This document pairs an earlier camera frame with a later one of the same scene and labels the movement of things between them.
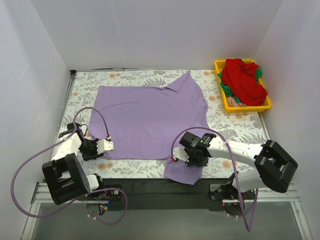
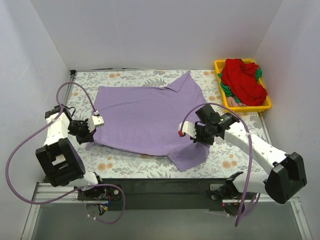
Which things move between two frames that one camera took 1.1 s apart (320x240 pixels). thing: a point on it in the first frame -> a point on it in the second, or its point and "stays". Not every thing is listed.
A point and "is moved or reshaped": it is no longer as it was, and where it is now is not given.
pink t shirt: [231, 102] stays
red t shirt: [240, 77] stays
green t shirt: [228, 92] stays
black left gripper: [91, 149] -> [86, 135]
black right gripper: [194, 156] -> [200, 137]
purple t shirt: [148, 122] is moved or reshaped
